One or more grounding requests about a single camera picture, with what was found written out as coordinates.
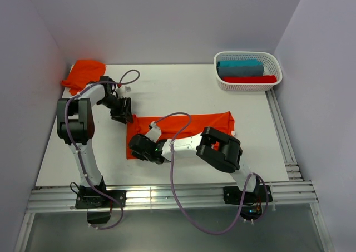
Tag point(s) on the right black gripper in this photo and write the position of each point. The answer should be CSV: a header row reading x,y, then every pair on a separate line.
x,y
138,156

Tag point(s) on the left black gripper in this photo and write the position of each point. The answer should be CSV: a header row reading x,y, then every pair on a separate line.
x,y
124,113

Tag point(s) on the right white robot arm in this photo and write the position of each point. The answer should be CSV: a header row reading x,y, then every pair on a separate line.
x,y
221,151

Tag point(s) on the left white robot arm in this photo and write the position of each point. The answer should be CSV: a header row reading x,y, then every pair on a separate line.
x,y
76,127

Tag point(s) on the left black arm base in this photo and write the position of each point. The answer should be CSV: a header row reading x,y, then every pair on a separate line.
x,y
99,206

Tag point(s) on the crumpled orange t-shirt pile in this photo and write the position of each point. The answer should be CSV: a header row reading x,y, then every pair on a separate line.
x,y
82,73

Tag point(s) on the teal rolled t-shirt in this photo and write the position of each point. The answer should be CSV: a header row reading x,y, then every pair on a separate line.
x,y
239,63

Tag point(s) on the grey rolled t-shirt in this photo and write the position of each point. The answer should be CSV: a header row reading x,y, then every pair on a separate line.
x,y
241,72

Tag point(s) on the red rolled t-shirt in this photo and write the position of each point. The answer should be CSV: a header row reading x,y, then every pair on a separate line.
x,y
257,79

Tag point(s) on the white plastic basket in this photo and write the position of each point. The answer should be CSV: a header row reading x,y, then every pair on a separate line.
x,y
270,63

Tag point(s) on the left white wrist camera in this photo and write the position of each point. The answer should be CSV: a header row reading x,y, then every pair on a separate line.
x,y
123,90

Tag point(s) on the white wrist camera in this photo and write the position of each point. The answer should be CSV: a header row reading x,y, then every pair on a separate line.
x,y
154,132
123,90

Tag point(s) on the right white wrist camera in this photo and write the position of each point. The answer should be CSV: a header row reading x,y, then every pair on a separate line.
x,y
154,132

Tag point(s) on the aluminium rail frame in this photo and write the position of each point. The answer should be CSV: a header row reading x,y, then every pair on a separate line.
x,y
159,197

